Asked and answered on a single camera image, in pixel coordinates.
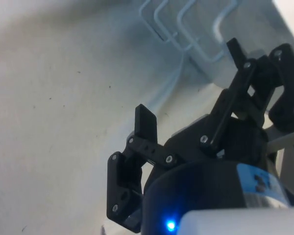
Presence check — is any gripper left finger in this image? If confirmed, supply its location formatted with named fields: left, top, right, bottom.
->
left=106, top=104, right=179, bottom=233

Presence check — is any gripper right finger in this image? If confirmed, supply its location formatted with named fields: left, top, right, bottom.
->
left=199, top=38, right=294, bottom=152

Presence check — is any white chest of drawers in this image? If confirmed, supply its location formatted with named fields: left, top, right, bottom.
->
left=127, top=0, right=294, bottom=91

